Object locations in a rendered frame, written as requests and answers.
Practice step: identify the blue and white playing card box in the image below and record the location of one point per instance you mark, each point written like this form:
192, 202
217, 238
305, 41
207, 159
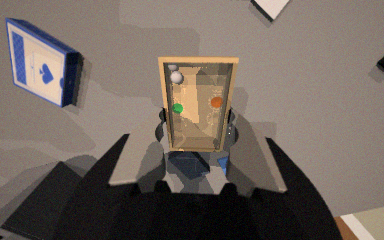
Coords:
40, 63

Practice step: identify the blue flat square pad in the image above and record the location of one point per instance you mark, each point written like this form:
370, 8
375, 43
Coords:
223, 162

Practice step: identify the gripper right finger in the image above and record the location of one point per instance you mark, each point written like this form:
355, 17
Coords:
261, 170

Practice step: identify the wooden ball-in-hole puzzle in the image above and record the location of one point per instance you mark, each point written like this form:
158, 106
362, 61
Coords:
197, 97

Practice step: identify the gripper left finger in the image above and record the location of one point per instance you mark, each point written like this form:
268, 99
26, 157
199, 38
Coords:
131, 166

